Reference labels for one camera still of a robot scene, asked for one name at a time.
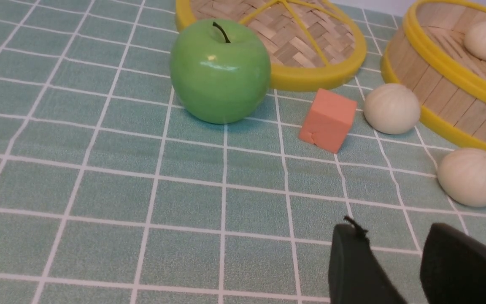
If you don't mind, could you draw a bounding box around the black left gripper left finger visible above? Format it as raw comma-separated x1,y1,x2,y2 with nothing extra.
328,216,407,304

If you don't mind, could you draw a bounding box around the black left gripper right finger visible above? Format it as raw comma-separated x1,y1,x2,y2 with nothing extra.
420,223,486,304

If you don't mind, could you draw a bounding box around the green apple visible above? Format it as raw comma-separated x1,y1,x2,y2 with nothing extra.
170,19,271,124

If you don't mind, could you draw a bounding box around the bamboo steamer tray yellow rim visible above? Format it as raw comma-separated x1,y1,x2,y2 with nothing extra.
381,0,486,150

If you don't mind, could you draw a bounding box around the woven bamboo steamer lid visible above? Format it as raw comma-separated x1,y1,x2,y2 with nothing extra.
175,0,367,92

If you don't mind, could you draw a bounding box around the green checkered tablecloth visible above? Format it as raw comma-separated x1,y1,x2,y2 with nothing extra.
0,0,486,304

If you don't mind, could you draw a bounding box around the orange cube block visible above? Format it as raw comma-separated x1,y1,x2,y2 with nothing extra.
298,88,357,154

